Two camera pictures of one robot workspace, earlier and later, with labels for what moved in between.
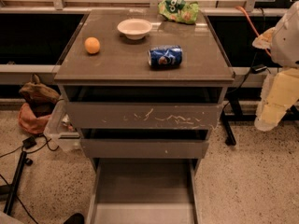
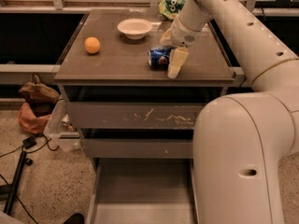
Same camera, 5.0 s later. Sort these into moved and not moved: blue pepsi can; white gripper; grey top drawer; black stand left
Moved: white gripper
Not moved: grey top drawer; black stand left; blue pepsi can
